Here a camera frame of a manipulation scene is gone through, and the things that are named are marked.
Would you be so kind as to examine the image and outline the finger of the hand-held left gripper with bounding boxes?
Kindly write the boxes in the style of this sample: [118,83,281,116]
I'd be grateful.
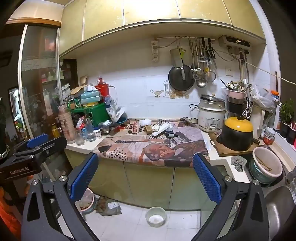
[14,136,68,163]
[13,134,49,156]

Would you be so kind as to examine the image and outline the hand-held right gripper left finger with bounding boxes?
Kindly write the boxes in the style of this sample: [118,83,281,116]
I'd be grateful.
[21,152,100,241]

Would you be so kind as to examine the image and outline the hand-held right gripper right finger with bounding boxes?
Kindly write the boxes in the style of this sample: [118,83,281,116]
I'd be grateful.
[192,152,271,241]

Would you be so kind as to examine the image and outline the white paper towel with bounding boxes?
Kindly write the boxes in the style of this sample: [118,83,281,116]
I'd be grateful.
[150,123,174,138]

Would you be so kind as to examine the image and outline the stack of brown cups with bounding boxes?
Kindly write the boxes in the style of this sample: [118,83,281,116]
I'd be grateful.
[58,105,76,144]

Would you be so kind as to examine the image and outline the drinking glass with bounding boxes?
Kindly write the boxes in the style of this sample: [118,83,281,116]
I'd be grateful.
[75,128,85,146]

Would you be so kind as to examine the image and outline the pink floor bowl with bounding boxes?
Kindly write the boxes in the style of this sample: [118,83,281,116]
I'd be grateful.
[79,188,96,214]

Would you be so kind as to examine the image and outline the wooden cutting board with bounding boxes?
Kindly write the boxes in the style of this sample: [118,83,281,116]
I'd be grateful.
[209,132,266,157]

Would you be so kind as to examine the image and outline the grey rag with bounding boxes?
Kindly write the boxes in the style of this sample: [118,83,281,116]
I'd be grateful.
[231,155,248,172]

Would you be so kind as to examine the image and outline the clear plastic water bottle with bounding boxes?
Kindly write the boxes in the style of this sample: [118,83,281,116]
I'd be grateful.
[82,118,96,142]

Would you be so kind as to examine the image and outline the crumpled floor plastic bag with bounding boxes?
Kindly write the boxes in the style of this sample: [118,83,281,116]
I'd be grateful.
[96,197,122,216]

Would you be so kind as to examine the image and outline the orange cloth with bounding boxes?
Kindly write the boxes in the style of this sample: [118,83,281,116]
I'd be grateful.
[0,185,22,241]

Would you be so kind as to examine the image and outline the ceramic basin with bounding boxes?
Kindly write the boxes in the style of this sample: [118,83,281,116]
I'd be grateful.
[249,146,284,184]

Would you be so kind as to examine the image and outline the yellow object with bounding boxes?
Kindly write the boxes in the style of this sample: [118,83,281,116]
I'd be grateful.
[216,116,254,152]

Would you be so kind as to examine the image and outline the green plastic box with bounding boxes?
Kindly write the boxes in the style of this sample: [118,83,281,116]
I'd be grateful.
[70,102,110,127]

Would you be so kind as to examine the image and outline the yellow base cabinets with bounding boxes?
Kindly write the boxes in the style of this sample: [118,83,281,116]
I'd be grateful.
[65,148,232,211]

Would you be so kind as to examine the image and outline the teal tissue box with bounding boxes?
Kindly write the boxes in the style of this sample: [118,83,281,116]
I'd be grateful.
[80,86,103,105]

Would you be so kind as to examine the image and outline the white rice cooker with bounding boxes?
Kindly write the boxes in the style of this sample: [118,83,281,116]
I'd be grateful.
[198,94,227,132]

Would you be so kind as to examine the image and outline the white floor bowl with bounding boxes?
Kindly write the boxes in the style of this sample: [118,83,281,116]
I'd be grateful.
[145,207,167,227]

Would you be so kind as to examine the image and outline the newspaper print tablecloth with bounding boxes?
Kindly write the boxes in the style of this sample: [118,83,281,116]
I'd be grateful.
[91,118,212,168]

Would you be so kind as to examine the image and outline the blue printed plastic bag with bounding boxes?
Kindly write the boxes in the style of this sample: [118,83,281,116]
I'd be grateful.
[105,95,117,120]

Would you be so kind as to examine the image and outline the glass display cabinet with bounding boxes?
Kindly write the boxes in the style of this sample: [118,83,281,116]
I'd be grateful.
[6,20,63,139]

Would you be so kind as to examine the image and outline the stack of small bowls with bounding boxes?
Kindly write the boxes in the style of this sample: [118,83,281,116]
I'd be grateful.
[263,126,276,145]

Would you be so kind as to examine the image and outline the steel sink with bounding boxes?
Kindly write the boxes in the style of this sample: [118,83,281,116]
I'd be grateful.
[264,171,296,234]

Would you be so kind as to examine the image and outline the pink bowl with utensils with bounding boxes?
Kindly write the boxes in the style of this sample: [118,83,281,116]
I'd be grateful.
[220,79,253,100]

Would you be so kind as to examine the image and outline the steel ladle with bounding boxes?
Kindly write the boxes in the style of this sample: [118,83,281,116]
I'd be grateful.
[196,44,207,88]

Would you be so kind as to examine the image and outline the white bottle orange cap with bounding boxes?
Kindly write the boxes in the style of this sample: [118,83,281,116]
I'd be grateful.
[272,90,282,131]

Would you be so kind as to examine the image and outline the clear plastic bag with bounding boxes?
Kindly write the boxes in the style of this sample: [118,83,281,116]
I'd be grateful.
[251,85,275,109]

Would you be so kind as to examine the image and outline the black wok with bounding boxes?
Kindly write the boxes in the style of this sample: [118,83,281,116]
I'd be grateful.
[168,65,195,91]

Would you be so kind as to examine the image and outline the potted green plant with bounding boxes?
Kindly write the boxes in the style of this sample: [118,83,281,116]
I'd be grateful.
[279,98,296,139]

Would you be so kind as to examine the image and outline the steel slotted skimmer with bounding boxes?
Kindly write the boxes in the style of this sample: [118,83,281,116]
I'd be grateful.
[191,43,204,81]

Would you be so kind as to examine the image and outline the steel cleaver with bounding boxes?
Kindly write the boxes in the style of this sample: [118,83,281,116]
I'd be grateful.
[170,48,186,80]

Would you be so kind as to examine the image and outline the kitchen scissors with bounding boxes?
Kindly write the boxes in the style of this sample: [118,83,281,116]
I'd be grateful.
[207,38,217,70]

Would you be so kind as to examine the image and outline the white water heater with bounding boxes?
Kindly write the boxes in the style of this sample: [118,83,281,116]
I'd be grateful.
[218,35,252,48]

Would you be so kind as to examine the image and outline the black power cord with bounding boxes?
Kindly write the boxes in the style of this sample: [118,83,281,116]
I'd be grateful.
[189,104,201,124]

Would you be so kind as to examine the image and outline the white coiled cable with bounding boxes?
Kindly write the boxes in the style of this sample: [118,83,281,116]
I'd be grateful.
[242,97,254,118]

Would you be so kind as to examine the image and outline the wire mesh strainer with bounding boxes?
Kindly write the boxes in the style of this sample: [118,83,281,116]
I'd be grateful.
[205,51,216,82]

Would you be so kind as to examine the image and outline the white string line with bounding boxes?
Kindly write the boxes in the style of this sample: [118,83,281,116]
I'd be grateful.
[213,47,296,85]

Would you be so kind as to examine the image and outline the white wall power strip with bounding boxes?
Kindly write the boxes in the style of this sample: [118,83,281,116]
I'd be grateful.
[151,40,160,62]

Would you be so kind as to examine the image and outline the yellow wall cabinets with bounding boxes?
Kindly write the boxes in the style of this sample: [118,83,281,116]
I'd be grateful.
[59,0,266,58]

